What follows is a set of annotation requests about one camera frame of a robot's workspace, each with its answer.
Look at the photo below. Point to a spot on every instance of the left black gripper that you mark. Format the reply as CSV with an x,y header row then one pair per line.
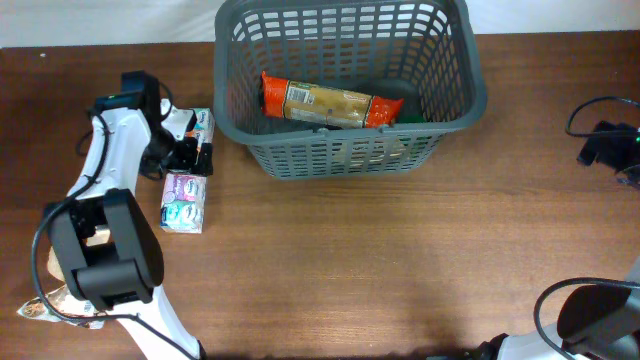
x,y
184,162

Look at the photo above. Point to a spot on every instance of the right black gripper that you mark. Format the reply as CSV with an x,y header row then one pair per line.
x,y
612,152

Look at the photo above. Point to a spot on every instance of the colourful tissue pack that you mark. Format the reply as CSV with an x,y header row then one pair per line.
x,y
184,194

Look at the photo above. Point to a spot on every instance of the red pasta packet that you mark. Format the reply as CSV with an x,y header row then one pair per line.
x,y
312,103

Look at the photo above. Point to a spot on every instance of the green lidded seasoning jar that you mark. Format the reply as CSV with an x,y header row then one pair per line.
x,y
410,139

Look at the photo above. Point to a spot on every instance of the beige snack bag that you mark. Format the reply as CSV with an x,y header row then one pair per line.
x,y
61,298
378,152

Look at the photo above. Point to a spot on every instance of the grey plastic basket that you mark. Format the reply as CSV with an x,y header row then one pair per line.
x,y
423,52

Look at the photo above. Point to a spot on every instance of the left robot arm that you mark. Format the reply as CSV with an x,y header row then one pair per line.
x,y
107,251

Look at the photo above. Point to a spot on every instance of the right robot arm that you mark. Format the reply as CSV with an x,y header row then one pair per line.
x,y
600,318

